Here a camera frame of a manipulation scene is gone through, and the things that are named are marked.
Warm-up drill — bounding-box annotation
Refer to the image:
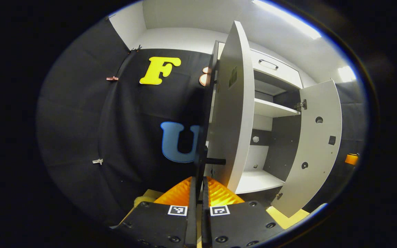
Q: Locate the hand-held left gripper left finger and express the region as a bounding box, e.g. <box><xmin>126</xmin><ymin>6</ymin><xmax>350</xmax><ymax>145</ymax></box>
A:
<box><xmin>111</xmin><ymin>176</ymin><xmax>198</xmax><ymax>248</ymax></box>

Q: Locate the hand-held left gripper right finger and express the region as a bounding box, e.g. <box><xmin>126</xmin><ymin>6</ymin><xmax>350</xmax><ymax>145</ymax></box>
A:
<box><xmin>202</xmin><ymin>176</ymin><xmax>285</xmax><ymax>248</ymax></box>

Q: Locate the headphone-sticker shoe cabinet door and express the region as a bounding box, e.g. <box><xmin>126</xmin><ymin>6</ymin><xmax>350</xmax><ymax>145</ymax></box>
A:
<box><xmin>271</xmin><ymin>80</ymin><xmax>343</xmax><ymax>218</ymax></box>

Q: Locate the beige double-door shoe cabinet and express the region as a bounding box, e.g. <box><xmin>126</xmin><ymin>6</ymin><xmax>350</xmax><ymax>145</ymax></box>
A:
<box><xmin>197</xmin><ymin>41</ymin><xmax>309</xmax><ymax>207</ymax></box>

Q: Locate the camera-sticker shoe cabinet door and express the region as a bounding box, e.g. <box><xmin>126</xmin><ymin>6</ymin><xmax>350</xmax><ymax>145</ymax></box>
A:
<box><xmin>195</xmin><ymin>21</ymin><xmax>255</xmax><ymax>194</ymax></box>

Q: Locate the small ceiling lamp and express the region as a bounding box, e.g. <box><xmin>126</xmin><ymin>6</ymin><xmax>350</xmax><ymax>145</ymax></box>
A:
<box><xmin>338</xmin><ymin>65</ymin><xmax>357</xmax><ymax>82</ymax></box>

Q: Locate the black backdrop cloth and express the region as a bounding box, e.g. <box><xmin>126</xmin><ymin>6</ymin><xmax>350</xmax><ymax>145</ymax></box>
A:
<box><xmin>37</xmin><ymin>17</ymin><xmax>368</xmax><ymax>228</ymax></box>

